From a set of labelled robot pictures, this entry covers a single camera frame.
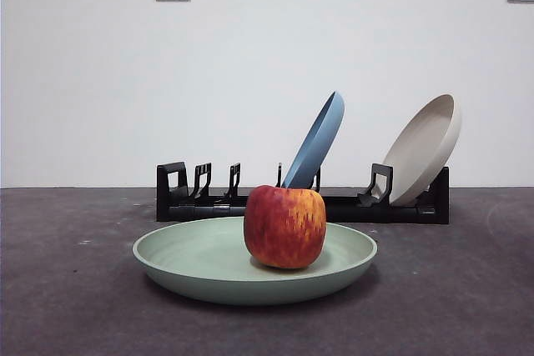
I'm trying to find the red apple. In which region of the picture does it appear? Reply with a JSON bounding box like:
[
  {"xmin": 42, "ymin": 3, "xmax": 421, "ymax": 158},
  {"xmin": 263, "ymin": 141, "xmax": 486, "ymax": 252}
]
[{"xmin": 244, "ymin": 184, "xmax": 327, "ymax": 270}]

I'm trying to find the green plate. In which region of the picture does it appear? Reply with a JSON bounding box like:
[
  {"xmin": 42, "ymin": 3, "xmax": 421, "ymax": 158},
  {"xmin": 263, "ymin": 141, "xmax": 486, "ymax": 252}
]
[{"xmin": 132, "ymin": 217, "xmax": 379, "ymax": 306}]

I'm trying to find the blue plate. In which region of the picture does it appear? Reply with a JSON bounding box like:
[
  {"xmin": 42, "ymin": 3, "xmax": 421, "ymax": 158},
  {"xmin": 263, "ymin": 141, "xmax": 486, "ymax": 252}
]
[{"xmin": 280, "ymin": 90, "xmax": 345, "ymax": 190}]

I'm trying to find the black plate rack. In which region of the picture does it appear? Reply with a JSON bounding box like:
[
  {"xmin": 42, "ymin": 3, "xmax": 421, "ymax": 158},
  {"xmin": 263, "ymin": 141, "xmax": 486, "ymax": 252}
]
[{"xmin": 156, "ymin": 161, "xmax": 451, "ymax": 225}]

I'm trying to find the beige plate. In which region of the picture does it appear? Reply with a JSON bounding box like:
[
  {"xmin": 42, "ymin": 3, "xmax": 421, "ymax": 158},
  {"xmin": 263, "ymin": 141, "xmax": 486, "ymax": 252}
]
[{"xmin": 381, "ymin": 93, "xmax": 463, "ymax": 208}]

